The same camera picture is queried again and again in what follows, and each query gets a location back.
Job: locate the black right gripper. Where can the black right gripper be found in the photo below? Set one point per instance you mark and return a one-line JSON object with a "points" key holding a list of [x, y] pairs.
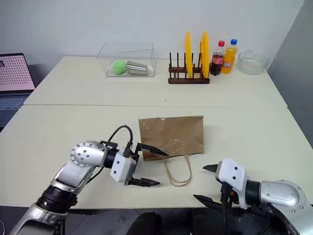
{"points": [[231, 194]]}

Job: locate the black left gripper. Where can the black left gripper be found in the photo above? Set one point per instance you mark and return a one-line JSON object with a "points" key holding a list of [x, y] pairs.
{"points": [[135, 156]]}

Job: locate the brown paper bag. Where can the brown paper bag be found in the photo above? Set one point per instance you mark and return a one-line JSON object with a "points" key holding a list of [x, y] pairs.
{"points": [[173, 134]]}

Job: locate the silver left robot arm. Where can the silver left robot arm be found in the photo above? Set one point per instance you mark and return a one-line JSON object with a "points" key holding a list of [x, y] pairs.
{"points": [[80, 156]]}

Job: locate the dark rounded shape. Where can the dark rounded shape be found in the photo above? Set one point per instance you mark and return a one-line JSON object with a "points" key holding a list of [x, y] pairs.
{"points": [[146, 224]]}

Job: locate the dark wooden plate rack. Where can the dark wooden plate rack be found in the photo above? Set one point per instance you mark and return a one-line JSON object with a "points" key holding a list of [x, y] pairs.
{"points": [[181, 80]]}

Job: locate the stacked steel cups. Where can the stacked steel cups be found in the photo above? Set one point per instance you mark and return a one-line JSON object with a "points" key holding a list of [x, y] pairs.
{"points": [[138, 68]]}

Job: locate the green ball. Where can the green ball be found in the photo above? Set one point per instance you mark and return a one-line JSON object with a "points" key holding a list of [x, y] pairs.
{"points": [[119, 67]]}

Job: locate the clear plastic box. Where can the clear plastic box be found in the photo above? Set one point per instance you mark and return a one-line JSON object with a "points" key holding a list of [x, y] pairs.
{"points": [[129, 54]]}

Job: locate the yellow plate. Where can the yellow plate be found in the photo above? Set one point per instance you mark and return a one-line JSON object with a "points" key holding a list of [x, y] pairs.
{"points": [[188, 54], [205, 54]]}

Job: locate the cola bottle red cap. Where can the cola bottle red cap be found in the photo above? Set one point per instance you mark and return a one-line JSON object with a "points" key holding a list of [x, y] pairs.
{"points": [[217, 61]]}

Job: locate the orange soda bottle blue cap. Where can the orange soda bottle blue cap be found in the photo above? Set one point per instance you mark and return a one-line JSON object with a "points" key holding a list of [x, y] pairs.
{"points": [[230, 61]]}

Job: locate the clear glass bowl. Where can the clear glass bowl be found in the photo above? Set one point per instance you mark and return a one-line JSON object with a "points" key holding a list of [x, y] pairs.
{"points": [[253, 63]]}

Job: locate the open laptop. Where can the open laptop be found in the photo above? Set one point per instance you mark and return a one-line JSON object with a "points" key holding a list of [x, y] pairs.
{"points": [[14, 73]]}

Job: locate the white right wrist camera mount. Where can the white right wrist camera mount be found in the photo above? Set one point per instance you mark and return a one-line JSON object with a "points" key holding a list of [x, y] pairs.
{"points": [[232, 175]]}

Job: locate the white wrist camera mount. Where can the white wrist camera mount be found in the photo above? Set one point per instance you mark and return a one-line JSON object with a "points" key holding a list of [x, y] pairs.
{"points": [[232, 175], [121, 167]]}

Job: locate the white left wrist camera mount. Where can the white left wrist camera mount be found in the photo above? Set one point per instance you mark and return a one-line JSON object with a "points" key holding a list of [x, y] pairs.
{"points": [[121, 167]]}

